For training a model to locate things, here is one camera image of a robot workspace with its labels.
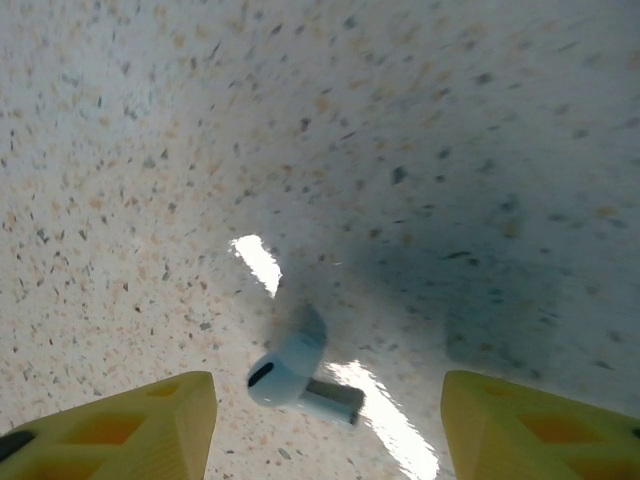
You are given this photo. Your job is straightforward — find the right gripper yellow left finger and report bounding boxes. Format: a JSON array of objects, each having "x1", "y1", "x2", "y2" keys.
[{"x1": 0, "y1": 370, "x2": 219, "y2": 480}]

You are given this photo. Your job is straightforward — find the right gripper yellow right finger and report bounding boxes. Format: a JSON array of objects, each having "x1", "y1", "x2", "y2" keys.
[{"x1": 440, "y1": 369, "x2": 640, "y2": 480}]

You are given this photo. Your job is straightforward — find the white wireless earbud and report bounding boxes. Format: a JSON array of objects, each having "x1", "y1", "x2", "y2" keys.
[{"x1": 246, "y1": 302, "x2": 367, "y2": 427}]

